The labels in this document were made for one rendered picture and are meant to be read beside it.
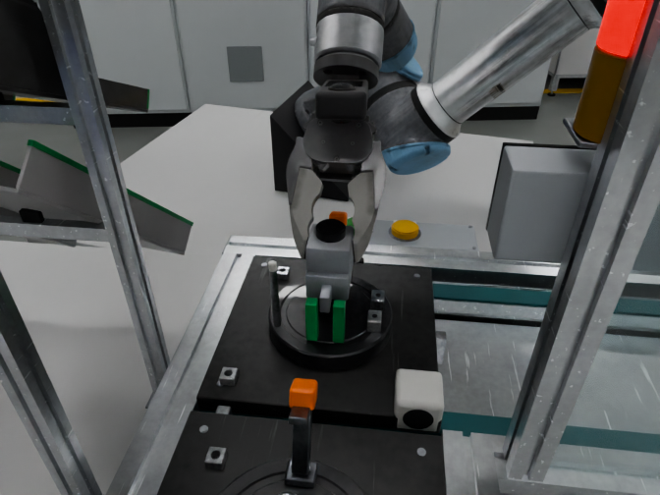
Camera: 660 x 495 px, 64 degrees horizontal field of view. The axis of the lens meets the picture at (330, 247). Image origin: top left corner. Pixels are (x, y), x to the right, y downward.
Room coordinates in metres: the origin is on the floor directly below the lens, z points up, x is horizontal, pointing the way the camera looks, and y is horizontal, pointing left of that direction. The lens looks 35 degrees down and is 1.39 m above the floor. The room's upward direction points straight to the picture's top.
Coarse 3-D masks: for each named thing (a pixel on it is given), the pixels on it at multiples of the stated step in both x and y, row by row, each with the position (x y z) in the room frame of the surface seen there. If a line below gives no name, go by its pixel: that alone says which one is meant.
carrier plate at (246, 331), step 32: (256, 256) 0.57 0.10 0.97; (256, 288) 0.51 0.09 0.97; (384, 288) 0.51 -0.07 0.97; (416, 288) 0.51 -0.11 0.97; (256, 320) 0.45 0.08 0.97; (416, 320) 0.45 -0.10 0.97; (224, 352) 0.40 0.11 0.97; (256, 352) 0.40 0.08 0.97; (384, 352) 0.40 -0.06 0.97; (416, 352) 0.40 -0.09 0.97; (256, 384) 0.35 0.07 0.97; (288, 384) 0.35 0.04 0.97; (320, 384) 0.35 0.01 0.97; (352, 384) 0.35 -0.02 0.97; (384, 384) 0.35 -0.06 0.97; (288, 416) 0.33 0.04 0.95; (320, 416) 0.32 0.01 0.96; (352, 416) 0.32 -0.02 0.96; (384, 416) 0.32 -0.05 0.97
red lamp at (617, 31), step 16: (608, 0) 0.31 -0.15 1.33; (624, 0) 0.30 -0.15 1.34; (640, 0) 0.29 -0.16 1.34; (608, 16) 0.30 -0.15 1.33; (624, 16) 0.29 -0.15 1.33; (640, 16) 0.29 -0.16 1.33; (608, 32) 0.30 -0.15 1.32; (624, 32) 0.29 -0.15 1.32; (608, 48) 0.30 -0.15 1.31; (624, 48) 0.29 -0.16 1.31
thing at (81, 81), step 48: (48, 0) 0.42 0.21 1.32; (96, 96) 0.43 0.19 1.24; (96, 144) 0.42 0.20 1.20; (96, 192) 0.42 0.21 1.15; (0, 288) 0.26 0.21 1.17; (144, 288) 0.42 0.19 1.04; (0, 336) 0.25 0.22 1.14; (144, 336) 0.42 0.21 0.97; (48, 384) 0.26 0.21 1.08; (48, 432) 0.25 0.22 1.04
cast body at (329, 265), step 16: (320, 224) 0.45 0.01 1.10; (336, 224) 0.45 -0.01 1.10; (320, 240) 0.43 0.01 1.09; (336, 240) 0.43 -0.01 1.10; (352, 240) 0.44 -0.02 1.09; (320, 256) 0.42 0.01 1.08; (336, 256) 0.42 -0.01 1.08; (352, 256) 0.45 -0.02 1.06; (320, 272) 0.42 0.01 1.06; (336, 272) 0.42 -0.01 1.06; (320, 288) 0.41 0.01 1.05; (336, 288) 0.41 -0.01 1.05; (320, 304) 0.39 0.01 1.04
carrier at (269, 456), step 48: (192, 432) 0.30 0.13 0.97; (240, 432) 0.30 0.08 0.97; (288, 432) 0.30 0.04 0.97; (336, 432) 0.30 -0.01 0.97; (384, 432) 0.30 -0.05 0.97; (192, 480) 0.25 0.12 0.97; (240, 480) 0.24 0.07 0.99; (288, 480) 0.23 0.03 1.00; (336, 480) 0.24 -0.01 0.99; (384, 480) 0.25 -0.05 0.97; (432, 480) 0.25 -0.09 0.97
